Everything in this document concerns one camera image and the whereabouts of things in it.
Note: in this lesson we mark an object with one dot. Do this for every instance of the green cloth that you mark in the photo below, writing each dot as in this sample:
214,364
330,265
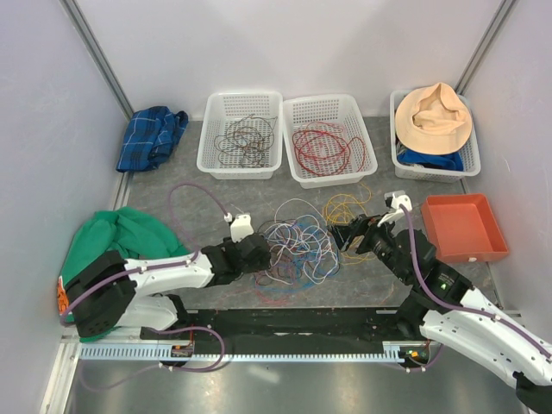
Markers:
132,233

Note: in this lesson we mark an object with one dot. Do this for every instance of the orange plastic tray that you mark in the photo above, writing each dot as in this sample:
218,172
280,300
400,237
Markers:
463,228

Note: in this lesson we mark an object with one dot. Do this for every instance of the blue cloth in basket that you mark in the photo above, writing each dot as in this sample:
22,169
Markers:
451,162

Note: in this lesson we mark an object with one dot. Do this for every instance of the right white plastic basket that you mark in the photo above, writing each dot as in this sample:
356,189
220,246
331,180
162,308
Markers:
469,153

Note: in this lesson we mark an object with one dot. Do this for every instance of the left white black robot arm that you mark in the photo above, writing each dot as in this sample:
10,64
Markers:
113,291

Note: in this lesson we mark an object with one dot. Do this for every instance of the middle white plastic basket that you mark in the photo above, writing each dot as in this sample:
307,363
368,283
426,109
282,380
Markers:
326,141

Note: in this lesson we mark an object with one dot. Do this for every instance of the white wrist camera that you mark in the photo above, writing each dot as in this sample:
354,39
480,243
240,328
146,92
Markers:
240,227
396,202

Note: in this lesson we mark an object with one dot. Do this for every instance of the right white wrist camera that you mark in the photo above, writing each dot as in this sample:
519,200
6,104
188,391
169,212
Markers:
396,202

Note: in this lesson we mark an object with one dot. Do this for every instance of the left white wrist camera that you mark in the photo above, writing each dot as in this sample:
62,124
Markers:
240,227

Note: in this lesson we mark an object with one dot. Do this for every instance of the left white plastic basket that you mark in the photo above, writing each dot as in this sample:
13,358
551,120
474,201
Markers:
241,136

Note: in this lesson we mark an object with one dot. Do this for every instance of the light blue cable duct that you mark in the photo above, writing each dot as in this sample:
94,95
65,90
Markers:
171,353

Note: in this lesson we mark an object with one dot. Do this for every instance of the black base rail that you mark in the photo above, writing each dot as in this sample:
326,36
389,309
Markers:
305,331

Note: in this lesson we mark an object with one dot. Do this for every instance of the blue plaid cloth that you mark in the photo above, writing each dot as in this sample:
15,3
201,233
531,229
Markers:
150,138

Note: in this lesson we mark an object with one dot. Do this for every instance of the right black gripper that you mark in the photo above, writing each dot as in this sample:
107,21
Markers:
360,224

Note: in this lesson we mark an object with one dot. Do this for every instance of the beige bucket hat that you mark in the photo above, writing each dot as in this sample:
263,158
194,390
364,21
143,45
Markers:
433,120

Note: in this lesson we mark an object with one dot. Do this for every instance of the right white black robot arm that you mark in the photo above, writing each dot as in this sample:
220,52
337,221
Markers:
444,306

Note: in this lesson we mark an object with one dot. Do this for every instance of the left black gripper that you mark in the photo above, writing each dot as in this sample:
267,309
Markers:
263,264

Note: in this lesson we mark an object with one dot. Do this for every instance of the white plastic basket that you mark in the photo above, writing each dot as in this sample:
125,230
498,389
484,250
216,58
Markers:
326,141
469,153
241,136

